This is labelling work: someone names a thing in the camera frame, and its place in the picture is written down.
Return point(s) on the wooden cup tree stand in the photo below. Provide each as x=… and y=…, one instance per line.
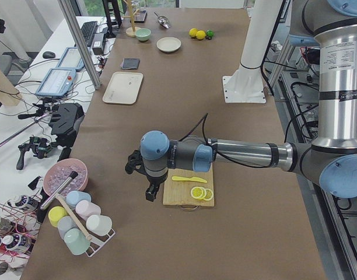
x=132, y=11

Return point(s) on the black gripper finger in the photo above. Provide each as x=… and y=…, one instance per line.
x=152, y=191

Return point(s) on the cream rabbit tray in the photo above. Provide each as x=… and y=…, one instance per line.
x=123, y=88

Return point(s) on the blue cup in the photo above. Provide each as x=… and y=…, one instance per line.
x=74, y=197

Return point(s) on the white cup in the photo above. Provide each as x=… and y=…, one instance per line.
x=99, y=224

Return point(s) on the near teach pendant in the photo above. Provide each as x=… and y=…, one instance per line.
x=57, y=82

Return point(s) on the pink bowl of ice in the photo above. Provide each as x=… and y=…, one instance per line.
x=61, y=171

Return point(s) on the grey folded cloth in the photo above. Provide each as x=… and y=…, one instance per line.
x=130, y=64

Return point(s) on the yellow lemon right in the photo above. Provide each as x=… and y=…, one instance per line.
x=200, y=35

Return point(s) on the metal scoop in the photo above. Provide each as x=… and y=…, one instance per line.
x=163, y=20

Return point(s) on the lemon slice back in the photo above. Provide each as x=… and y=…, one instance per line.
x=209, y=195

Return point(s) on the teach pendant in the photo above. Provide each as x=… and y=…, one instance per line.
x=71, y=58
x=57, y=82

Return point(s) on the cream round plate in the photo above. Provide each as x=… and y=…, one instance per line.
x=168, y=44

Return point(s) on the yellow cup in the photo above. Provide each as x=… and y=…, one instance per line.
x=55, y=214

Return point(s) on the yellow lemon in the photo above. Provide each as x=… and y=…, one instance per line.
x=200, y=35
x=193, y=32

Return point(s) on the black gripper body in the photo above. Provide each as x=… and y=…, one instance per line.
x=154, y=179

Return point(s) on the aluminium frame post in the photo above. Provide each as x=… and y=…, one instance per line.
x=76, y=33

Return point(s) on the mint green cup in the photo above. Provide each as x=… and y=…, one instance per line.
x=76, y=241

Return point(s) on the metal black muddler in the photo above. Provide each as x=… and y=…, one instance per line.
x=44, y=205

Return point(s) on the lemon slice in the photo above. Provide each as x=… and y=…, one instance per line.
x=209, y=195
x=197, y=192

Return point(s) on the mint green bowl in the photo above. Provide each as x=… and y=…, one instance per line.
x=143, y=34

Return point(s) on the yellow plastic knife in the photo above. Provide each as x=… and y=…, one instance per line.
x=189, y=179

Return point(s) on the yellow lemon left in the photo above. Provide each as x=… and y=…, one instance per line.
x=193, y=32

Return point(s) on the black computer mouse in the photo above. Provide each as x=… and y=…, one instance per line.
x=48, y=55

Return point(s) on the far teach pendant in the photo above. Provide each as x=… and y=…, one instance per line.
x=71, y=58

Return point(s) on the white camera pole base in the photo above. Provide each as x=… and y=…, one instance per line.
x=246, y=84

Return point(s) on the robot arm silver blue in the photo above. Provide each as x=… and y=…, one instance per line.
x=330, y=161

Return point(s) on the grey cup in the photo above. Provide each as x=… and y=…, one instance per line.
x=65, y=224

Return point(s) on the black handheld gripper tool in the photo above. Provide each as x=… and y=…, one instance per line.
x=40, y=147

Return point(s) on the black keyboard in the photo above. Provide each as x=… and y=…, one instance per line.
x=88, y=31

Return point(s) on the lemon slice front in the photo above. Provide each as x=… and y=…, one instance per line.
x=197, y=192

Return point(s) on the bamboo cutting board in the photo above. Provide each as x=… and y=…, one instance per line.
x=189, y=189

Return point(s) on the white cup rack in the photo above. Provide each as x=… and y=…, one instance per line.
x=98, y=242

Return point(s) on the pink cup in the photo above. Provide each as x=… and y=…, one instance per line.
x=85, y=209

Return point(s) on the green lime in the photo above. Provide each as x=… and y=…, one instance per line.
x=209, y=34

